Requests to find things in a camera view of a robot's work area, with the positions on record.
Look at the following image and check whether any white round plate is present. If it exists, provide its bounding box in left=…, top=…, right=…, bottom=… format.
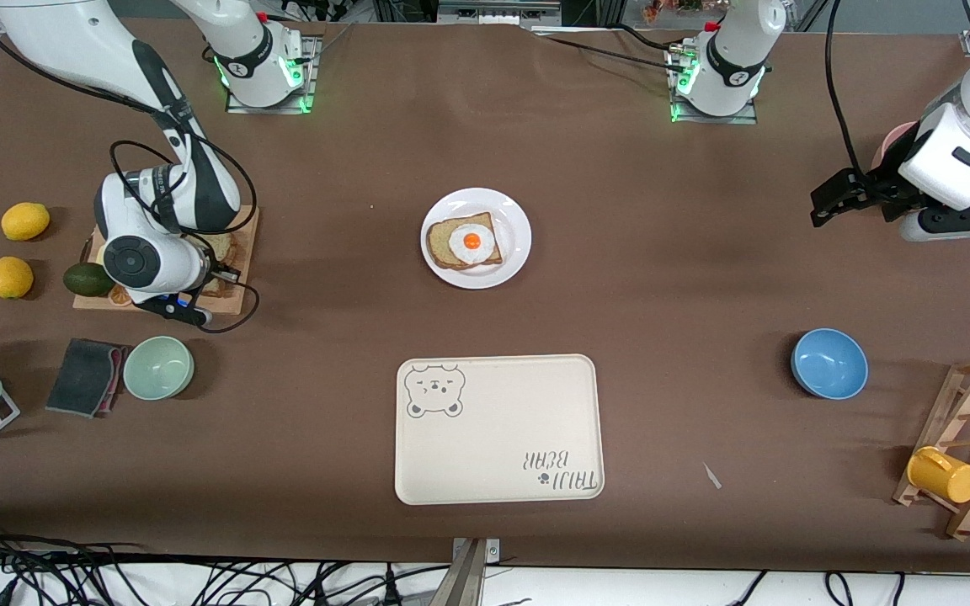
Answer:
left=420, top=187, right=532, bottom=290

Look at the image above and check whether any fried egg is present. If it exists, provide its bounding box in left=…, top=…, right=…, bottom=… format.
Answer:
left=448, top=224, right=497, bottom=265

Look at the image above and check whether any brown bread slice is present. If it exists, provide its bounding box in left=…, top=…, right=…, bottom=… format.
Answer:
left=199, top=231, right=238, bottom=297
left=426, top=212, right=504, bottom=271

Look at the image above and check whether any pink bowl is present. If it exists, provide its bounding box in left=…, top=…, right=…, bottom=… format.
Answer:
left=871, top=122, right=919, bottom=173

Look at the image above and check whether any blue bowl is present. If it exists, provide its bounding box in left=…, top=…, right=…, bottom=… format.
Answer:
left=791, top=327, right=870, bottom=401

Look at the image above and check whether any wooden mug rack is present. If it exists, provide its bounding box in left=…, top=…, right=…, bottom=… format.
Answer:
left=893, top=356, right=970, bottom=541

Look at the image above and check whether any yellow mug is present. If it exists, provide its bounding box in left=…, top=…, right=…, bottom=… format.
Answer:
left=907, top=446, right=970, bottom=505

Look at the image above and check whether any beige bear print tray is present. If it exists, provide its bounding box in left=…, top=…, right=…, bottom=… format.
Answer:
left=394, top=353, right=605, bottom=507

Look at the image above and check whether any pale green bowl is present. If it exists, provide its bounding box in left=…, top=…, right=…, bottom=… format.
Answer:
left=122, top=336, right=195, bottom=401

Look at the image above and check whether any green avocado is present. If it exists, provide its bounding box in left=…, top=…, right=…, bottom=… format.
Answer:
left=62, top=262, right=115, bottom=297

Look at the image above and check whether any wooden cutting board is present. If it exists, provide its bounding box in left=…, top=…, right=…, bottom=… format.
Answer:
left=72, top=202, right=260, bottom=316

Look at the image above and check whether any grey folded cloth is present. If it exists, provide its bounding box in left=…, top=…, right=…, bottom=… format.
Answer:
left=45, top=338, right=128, bottom=418

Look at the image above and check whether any yellow lemon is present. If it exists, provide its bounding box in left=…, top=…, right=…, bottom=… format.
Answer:
left=1, top=202, right=51, bottom=242

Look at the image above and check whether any lower lemon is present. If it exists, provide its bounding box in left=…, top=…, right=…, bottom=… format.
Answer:
left=0, top=256, right=35, bottom=300

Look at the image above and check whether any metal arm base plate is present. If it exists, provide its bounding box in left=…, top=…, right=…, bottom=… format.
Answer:
left=666, top=42, right=759, bottom=125
left=224, top=34, right=319, bottom=114

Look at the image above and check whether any black base cable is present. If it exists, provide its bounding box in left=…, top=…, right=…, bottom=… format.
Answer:
left=536, top=24, right=688, bottom=72

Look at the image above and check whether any grey metal frame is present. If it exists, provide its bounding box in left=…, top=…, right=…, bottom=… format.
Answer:
left=371, top=0, right=621, bottom=33

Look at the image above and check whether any metal clamp bracket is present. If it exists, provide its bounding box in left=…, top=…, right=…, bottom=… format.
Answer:
left=430, top=537, right=501, bottom=606

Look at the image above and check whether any black cable bundle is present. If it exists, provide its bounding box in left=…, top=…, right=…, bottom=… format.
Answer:
left=0, top=518, right=452, bottom=606

